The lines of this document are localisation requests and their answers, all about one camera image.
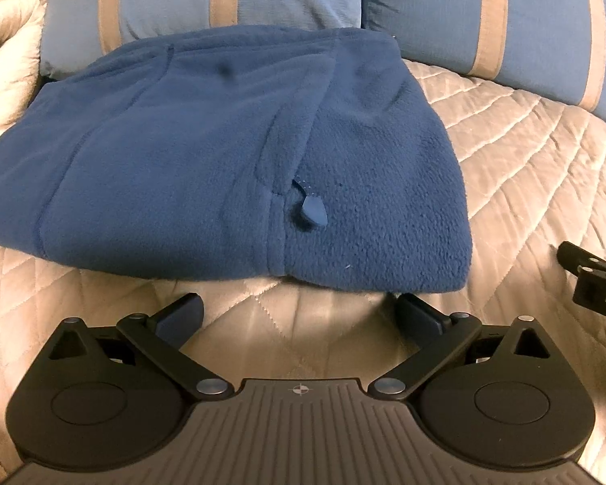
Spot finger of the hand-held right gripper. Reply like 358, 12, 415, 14
558, 241, 606, 280

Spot white puffy comforter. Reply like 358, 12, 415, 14
0, 0, 50, 151

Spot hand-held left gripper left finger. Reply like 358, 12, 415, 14
48, 292, 233, 401

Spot blue fleece jacket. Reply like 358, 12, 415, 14
0, 25, 474, 297

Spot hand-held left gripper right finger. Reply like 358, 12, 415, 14
368, 293, 553, 400

